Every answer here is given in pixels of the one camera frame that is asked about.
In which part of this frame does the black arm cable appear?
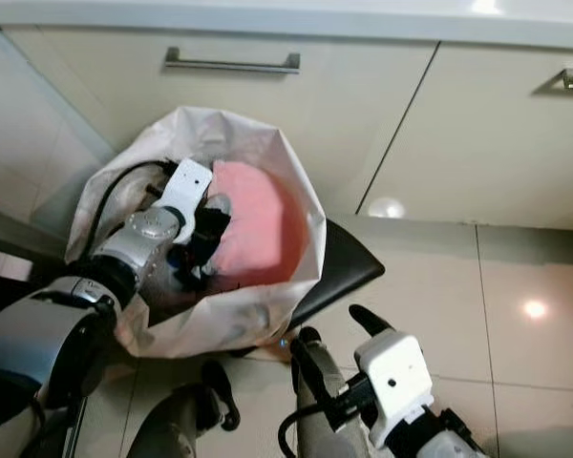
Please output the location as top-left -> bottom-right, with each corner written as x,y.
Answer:
88,160 -> 171,260
277,401 -> 364,458

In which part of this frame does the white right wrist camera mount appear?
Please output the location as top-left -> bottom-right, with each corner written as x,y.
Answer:
353,329 -> 435,449

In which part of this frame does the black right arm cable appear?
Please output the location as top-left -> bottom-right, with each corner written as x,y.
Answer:
277,401 -> 364,458

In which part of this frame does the white laundry bag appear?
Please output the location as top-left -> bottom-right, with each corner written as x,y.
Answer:
65,105 -> 328,360

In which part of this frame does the white countertop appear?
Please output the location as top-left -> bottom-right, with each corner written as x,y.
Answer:
0,0 -> 573,49

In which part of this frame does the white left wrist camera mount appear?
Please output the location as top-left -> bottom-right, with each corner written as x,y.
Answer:
155,157 -> 214,228

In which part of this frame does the grey left robot leg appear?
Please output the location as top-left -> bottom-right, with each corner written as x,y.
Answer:
124,361 -> 242,458

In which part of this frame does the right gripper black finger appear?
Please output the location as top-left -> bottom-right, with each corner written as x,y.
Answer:
349,304 -> 400,343
298,334 -> 355,412

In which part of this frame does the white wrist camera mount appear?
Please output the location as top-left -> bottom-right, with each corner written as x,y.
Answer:
353,329 -> 435,449
155,157 -> 214,228

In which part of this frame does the beige cabinet door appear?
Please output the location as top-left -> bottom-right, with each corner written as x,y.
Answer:
355,43 -> 573,232
0,27 -> 438,216

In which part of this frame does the pink cloth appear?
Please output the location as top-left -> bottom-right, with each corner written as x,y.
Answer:
210,160 -> 287,287

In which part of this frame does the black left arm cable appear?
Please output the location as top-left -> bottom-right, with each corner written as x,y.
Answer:
88,160 -> 171,260

